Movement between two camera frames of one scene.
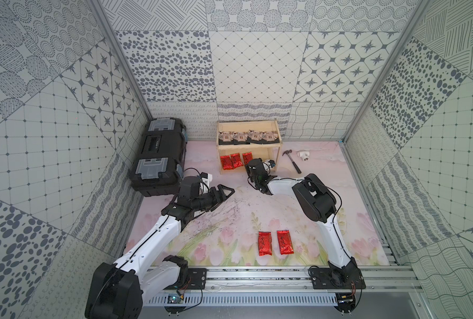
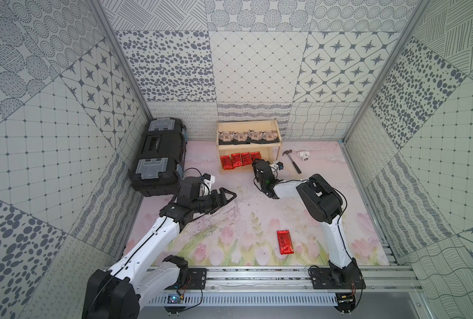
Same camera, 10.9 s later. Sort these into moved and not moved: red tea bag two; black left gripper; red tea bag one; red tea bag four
Moved: red tea bag four
Not moved: black left gripper; red tea bag one; red tea bag two
